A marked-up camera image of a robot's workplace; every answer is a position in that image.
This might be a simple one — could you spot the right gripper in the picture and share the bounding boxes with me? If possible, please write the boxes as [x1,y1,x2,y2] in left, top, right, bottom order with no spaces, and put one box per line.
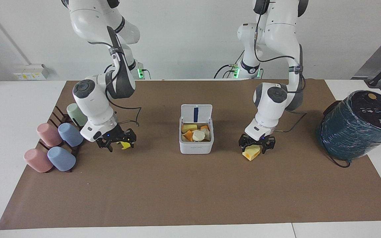
[96,124,137,153]

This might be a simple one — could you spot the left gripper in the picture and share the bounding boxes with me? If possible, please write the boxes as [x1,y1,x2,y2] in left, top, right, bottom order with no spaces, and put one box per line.
[238,131,276,155]

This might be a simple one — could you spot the large yellow foam chunk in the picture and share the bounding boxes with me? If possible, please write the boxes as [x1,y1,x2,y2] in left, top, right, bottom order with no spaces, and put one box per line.
[242,145,261,162]

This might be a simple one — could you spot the white lidded trash bin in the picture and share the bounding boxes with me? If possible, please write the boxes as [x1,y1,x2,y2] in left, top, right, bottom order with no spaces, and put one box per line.
[179,104,215,155]

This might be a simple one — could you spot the blue cup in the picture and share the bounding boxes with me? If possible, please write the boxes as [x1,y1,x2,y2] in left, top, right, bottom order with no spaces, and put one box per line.
[58,123,85,147]
[47,146,76,172]

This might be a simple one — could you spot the green cup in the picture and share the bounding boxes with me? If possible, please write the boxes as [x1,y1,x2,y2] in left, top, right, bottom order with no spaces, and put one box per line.
[66,103,89,127]

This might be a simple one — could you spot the dark wooden cup rack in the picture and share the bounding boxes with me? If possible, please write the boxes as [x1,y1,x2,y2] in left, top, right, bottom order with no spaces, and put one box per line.
[38,105,82,173]

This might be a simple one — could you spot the pink cup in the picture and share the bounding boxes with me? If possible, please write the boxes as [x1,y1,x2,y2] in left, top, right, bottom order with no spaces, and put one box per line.
[23,148,54,173]
[36,123,63,147]

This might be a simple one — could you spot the dark teal wrapped cylinder appliance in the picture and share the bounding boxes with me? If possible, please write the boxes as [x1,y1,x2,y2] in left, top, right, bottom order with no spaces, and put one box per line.
[316,90,381,162]

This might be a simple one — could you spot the black cable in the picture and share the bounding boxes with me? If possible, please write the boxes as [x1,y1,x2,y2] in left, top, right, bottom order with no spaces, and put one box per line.
[274,112,307,133]
[213,50,245,79]
[104,98,142,128]

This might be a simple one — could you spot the white wall socket box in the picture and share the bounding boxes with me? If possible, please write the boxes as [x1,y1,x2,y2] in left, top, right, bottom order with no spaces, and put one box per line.
[13,63,50,81]

